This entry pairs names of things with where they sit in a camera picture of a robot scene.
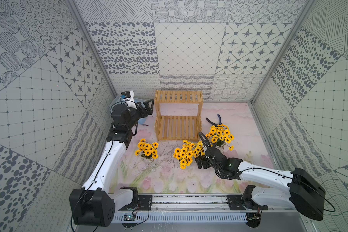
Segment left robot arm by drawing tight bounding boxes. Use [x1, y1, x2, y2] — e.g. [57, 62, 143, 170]
[69, 95, 154, 228]

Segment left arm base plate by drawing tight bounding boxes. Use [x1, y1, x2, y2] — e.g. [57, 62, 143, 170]
[110, 187, 153, 211]

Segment blue handled pliers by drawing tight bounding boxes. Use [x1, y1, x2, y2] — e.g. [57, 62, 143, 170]
[205, 113, 223, 126]

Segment aluminium rail frame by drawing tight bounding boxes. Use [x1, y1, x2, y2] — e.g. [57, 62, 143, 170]
[108, 193, 312, 231]

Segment clear blue plastic toolbox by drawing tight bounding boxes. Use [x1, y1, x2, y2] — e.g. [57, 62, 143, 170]
[110, 92, 154, 125]

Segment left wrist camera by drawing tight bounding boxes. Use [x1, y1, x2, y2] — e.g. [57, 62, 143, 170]
[121, 91, 136, 109]

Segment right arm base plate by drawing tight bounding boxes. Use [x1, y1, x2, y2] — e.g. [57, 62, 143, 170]
[226, 185, 268, 211]

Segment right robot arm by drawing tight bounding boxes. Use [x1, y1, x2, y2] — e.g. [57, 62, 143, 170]
[195, 149, 326, 221]

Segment floral table mat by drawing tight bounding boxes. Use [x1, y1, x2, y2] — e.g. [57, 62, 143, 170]
[110, 102, 275, 193]

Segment sunflower pot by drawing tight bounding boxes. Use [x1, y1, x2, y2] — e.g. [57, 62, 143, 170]
[173, 140, 195, 170]
[187, 141, 205, 158]
[206, 124, 235, 151]
[134, 138, 159, 160]

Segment wooden two-tier shelf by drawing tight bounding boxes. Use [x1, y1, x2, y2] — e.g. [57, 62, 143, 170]
[154, 90, 204, 141]

